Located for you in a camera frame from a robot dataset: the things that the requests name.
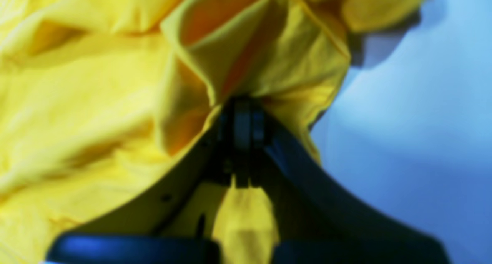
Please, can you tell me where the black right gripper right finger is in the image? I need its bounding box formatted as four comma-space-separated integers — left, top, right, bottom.
246, 99, 450, 264

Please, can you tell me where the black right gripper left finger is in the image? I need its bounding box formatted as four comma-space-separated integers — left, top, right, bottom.
46, 99, 246, 264

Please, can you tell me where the yellow t-shirt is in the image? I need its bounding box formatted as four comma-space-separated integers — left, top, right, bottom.
0, 0, 425, 264

